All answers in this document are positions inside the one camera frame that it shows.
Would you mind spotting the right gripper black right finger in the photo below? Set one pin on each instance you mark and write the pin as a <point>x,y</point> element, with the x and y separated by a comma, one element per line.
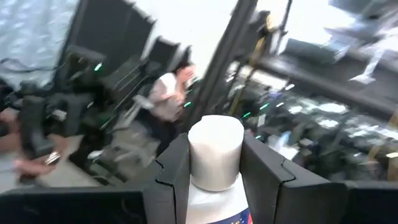
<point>270,193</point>

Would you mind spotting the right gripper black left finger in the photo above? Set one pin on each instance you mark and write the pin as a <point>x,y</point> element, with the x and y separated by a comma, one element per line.
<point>171,186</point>

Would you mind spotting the white plastic restorer bottle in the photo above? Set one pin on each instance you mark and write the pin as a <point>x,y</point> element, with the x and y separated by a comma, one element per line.
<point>216,155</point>

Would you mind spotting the person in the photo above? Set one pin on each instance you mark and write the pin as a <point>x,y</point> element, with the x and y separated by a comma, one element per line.
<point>166,93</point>

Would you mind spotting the person's hand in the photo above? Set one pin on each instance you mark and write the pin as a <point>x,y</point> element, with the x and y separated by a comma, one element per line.
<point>34,166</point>

